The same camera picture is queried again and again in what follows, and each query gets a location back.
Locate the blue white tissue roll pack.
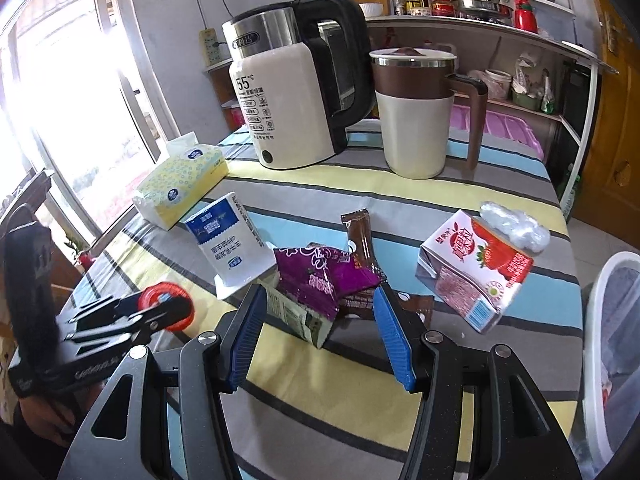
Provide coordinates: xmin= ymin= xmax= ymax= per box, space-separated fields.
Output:
xmin=186 ymin=192 xmax=276 ymax=300

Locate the wall power strip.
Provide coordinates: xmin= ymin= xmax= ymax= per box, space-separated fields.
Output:
xmin=198 ymin=28 xmax=221 ymax=66

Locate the wooden door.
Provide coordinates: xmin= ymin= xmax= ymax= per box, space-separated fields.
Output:
xmin=574 ymin=0 xmax=640 ymax=247

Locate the pink storage box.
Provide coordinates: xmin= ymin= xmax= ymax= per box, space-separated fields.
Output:
xmin=450 ymin=104 xmax=544 ymax=160

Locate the striped tablecloth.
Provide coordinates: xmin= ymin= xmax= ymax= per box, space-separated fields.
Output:
xmin=54 ymin=119 xmax=586 ymax=480

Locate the crumpled clear plastic bag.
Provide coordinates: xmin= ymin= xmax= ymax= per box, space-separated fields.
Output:
xmin=480 ymin=202 xmax=551 ymax=254

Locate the white kitchen shelf unit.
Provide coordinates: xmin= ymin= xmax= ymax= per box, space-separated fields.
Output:
xmin=222 ymin=16 xmax=613 ymax=232

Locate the red jelly cup lid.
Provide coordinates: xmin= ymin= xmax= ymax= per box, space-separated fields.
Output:
xmin=138 ymin=282 xmax=195 ymax=333

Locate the red strawberry milk carton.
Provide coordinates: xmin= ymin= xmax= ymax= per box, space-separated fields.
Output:
xmin=416 ymin=210 xmax=534 ymax=333

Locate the white steel electric kettle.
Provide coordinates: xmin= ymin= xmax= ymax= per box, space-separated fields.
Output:
xmin=222 ymin=0 xmax=374 ymax=170

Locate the white ceramic bowl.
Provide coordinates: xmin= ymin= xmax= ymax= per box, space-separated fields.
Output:
xmin=359 ymin=2 xmax=384 ymax=18

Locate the left hand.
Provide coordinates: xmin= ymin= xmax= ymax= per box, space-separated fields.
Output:
xmin=18 ymin=382 xmax=103 ymax=448

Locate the yellow tissue pack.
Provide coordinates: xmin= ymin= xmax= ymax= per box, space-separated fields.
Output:
xmin=132 ymin=132 xmax=229 ymax=231

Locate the metal door handle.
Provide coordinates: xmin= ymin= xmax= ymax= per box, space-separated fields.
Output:
xmin=604 ymin=11 xmax=618 ymax=56

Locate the clear plastic container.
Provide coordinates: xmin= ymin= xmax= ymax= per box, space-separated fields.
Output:
xmin=530 ymin=0 xmax=578 ymax=44

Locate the frying pan on shelf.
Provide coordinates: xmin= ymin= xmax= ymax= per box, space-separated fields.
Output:
xmin=451 ymin=0 xmax=513 ymax=26

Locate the brown coffee sachet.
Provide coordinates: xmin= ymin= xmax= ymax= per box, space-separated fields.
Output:
xmin=341 ymin=209 xmax=386 ymax=281

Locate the brown white lidded mug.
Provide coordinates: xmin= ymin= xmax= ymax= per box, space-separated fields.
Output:
xmin=370 ymin=47 xmax=488 ymax=180

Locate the purple snack bag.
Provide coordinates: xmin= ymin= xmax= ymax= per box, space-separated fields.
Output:
xmin=273 ymin=245 xmax=381 ymax=321

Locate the red jar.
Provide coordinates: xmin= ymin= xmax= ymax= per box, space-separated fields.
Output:
xmin=432 ymin=0 xmax=456 ymax=18

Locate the white trash bin with bag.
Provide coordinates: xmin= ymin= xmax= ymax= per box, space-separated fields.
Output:
xmin=582 ymin=252 xmax=639 ymax=471

